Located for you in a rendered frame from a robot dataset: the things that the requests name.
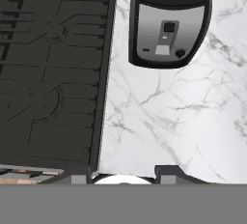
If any black gas hob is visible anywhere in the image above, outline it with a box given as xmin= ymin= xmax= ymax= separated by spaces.
xmin=0 ymin=0 xmax=117 ymax=175

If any black and silver toaster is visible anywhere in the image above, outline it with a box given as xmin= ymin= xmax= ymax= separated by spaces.
xmin=127 ymin=0 xmax=213 ymax=70

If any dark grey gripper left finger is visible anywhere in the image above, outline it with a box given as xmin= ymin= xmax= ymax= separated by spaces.
xmin=39 ymin=166 xmax=94 ymax=185

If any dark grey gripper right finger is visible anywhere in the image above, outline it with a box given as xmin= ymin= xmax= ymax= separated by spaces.
xmin=154 ymin=164 xmax=210 ymax=185

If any white round object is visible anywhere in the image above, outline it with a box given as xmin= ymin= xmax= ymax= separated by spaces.
xmin=94 ymin=174 xmax=152 ymax=185

